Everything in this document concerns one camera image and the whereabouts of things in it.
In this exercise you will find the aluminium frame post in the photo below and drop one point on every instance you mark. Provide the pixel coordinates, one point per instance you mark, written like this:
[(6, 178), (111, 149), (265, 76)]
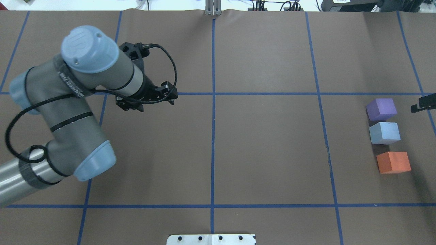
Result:
[(213, 8)]

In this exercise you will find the light blue foam block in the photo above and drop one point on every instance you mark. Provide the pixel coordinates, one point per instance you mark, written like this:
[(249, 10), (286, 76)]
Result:
[(384, 133)]

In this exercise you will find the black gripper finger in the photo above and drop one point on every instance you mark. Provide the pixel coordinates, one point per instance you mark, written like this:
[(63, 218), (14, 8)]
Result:
[(425, 103)]

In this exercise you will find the orange foam block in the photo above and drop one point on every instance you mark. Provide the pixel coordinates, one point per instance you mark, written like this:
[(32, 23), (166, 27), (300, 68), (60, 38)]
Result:
[(392, 162)]

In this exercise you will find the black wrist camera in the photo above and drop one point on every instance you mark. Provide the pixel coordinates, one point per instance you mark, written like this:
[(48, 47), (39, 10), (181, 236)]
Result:
[(136, 53)]

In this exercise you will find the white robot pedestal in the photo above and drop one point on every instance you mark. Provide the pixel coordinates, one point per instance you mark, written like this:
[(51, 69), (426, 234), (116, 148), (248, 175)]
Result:
[(211, 239)]

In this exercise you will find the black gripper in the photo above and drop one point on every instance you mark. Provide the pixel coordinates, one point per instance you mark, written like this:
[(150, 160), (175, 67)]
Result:
[(148, 89)]

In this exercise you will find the purple foam block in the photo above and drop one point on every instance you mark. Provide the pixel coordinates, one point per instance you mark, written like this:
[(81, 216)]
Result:
[(381, 109)]

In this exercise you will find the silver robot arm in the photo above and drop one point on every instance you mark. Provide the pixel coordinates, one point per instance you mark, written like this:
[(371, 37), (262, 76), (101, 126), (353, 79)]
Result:
[(89, 62)]

